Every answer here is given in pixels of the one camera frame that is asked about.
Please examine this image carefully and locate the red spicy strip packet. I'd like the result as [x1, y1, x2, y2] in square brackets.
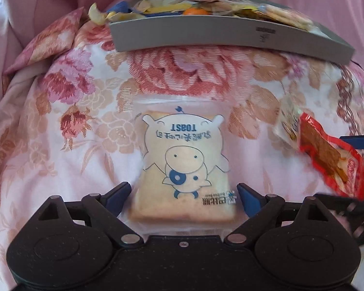
[273, 95, 364, 200]

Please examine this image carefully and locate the toast bread cow packet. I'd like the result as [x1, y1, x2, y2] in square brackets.
[127, 95, 237, 228]

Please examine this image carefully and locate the gold foil snack packet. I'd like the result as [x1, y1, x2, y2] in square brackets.
[234, 7, 264, 20]

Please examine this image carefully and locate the small orange tangerine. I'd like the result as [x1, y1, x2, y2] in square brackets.
[182, 7, 210, 16]

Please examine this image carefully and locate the round rice cracker packet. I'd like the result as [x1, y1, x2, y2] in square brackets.
[258, 4, 316, 31]

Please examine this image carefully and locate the floral pink bedspread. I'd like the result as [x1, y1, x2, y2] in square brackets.
[0, 11, 364, 290]

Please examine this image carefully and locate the grey cardboard tray box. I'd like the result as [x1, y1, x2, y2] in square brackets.
[108, 0, 355, 65]

